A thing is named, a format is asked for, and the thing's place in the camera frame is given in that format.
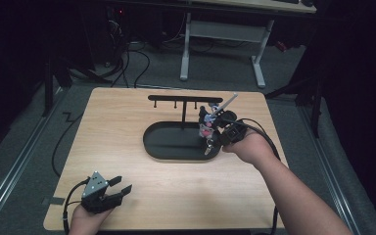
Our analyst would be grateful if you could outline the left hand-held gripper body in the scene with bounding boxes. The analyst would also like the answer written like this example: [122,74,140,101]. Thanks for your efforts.
[80,170,124,214]

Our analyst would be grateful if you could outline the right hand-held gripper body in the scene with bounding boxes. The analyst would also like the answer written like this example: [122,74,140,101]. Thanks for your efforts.
[213,92,250,147]

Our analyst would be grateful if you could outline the black and white plush keychain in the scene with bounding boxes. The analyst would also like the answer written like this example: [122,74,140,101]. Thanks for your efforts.
[198,105,216,139]

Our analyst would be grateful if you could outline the black key rack with tray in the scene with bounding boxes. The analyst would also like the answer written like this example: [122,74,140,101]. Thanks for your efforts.
[142,94,224,162]

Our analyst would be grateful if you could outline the person's right hand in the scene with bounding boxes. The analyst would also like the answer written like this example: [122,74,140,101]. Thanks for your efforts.
[222,130,277,167]

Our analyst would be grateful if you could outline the person's left hand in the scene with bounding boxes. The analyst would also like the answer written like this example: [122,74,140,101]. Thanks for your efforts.
[68,205,114,235]

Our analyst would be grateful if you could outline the grey tape strip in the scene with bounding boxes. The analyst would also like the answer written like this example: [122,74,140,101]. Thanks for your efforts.
[42,196,66,207]

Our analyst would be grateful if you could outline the black metal stand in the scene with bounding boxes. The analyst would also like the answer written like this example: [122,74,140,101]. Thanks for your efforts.
[263,73,325,139]
[41,55,113,118]

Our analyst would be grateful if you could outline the white-framed wooden desk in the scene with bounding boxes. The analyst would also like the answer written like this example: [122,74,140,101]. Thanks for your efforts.
[179,0,317,89]

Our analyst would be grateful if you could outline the small red object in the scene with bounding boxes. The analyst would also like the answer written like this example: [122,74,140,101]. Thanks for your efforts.
[275,40,289,53]

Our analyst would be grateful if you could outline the black computer tower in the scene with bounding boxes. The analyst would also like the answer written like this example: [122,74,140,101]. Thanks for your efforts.
[106,6,129,67]

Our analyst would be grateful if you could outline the left hand-held gripper black cable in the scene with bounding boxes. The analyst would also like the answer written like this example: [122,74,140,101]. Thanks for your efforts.
[62,177,91,235]

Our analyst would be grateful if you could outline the hand-held gripper black cable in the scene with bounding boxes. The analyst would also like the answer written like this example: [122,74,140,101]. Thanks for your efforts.
[62,177,91,235]
[238,117,282,235]

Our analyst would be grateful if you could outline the right hand-held gripper black cable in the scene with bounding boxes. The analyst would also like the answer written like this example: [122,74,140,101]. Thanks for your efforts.
[238,117,282,235]

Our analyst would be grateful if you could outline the thin black floor cable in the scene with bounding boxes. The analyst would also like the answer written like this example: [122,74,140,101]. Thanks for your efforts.
[51,112,84,178]

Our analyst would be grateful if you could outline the metal floor rail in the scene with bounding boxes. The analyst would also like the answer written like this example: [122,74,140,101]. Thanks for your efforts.
[0,87,67,226]
[298,105,361,235]

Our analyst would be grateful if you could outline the black floor cables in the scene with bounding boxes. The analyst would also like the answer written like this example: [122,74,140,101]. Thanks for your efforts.
[110,40,152,89]

